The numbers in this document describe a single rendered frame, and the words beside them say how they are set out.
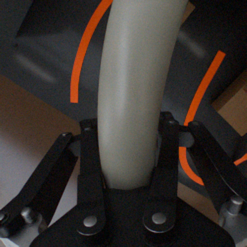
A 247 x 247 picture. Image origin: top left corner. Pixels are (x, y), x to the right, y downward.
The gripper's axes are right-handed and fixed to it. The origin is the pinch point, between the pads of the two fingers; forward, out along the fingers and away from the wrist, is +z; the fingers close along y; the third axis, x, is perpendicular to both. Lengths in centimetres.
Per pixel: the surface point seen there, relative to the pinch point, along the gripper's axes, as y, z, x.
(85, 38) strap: -23, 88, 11
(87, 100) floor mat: -28, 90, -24
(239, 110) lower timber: 56, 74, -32
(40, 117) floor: -63, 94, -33
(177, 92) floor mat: 24, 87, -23
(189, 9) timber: 28, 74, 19
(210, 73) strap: 43, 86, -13
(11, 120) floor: -88, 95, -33
